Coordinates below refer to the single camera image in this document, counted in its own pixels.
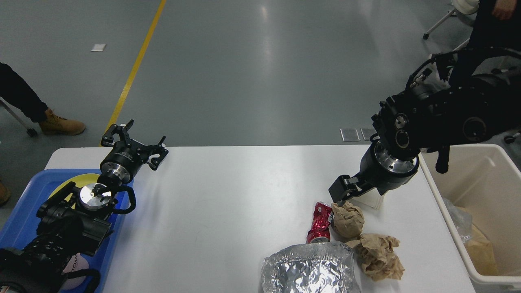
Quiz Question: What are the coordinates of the aluminium foil piece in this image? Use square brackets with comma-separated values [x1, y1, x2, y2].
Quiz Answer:
[442, 198, 473, 244]

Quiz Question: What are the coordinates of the white office chair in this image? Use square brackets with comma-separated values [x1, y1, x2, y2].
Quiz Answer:
[422, 0, 479, 50]

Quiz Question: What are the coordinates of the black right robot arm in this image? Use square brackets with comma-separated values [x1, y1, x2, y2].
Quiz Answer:
[328, 48, 520, 206]

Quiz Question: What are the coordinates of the black trouser leg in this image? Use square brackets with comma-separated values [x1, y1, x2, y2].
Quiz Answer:
[0, 63, 48, 123]

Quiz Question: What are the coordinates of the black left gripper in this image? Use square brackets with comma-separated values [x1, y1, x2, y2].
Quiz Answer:
[99, 119, 168, 184]

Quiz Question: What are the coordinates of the crushed red soda can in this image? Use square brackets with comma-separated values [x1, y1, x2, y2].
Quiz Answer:
[306, 201, 333, 244]

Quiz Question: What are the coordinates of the floor outlet cover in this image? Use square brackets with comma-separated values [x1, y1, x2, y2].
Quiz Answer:
[360, 127, 377, 141]
[340, 128, 361, 142]

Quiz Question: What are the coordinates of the brown paper bag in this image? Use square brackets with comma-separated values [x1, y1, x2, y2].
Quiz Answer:
[464, 225, 499, 276]

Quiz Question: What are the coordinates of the yellow plate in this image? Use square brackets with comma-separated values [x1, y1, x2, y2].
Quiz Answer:
[48, 174, 99, 199]

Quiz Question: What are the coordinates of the brown paper ball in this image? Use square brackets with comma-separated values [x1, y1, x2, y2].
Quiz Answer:
[332, 202, 365, 239]

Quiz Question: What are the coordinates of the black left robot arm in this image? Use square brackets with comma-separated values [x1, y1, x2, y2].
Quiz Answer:
[1, 120, 168, 293]

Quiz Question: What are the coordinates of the left floor outlet cover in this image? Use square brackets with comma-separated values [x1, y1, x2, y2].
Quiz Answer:
[340, 128, 361, 142]

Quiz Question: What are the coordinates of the brown paper napkin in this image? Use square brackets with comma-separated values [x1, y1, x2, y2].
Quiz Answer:
[346, 233, 405, 282]

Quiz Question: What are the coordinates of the blue plastic tray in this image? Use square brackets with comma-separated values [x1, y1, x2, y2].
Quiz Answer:
[0, 169, 125, 293]

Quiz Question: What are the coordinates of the grey chair leg caster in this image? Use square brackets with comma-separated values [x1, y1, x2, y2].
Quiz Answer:
[0, 99, 38, 137]

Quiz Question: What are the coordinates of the beige plastic bin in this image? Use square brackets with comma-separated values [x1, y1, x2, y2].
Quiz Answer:
[419, 144, 521, 293]

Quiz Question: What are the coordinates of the tan work boot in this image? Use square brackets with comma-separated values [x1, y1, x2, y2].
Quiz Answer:
[38, 108, 86, 136]

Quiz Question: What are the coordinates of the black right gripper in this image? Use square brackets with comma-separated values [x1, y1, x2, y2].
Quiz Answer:
[328, 141, 419, 203]

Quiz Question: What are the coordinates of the aluminium foil tray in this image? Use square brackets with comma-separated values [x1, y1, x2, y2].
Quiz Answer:
[262, 241, 361, 293]

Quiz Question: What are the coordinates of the pink mug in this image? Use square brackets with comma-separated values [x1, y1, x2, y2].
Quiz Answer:
[60, 254, 90, 291]

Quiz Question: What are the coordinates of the right floor outlet cover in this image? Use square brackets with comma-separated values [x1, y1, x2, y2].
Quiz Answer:
[360, 127, 377, 141]

